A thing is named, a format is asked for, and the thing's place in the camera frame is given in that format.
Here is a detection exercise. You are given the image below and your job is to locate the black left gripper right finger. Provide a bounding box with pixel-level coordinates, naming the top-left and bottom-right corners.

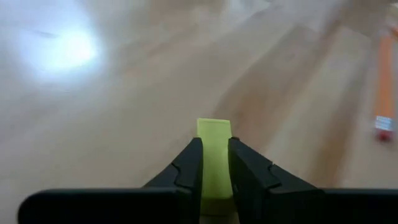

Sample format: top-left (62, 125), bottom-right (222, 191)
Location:
top-left (228, 136), bottom-right (320, 224)

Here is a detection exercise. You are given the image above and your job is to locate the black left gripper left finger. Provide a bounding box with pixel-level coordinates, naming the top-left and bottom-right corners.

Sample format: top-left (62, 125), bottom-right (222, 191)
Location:
top-left (142, 137), bottom-right (205, 224)

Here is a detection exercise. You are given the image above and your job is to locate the green eraser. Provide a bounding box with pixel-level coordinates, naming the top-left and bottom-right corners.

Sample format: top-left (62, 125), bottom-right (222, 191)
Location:
top-left (196, 118), bottom-right (234, 215)

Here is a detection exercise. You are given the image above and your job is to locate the orange pencil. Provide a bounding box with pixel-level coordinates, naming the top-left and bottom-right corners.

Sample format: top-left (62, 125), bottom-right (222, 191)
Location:
top-left (373, 26), bottom-right (398, 143)

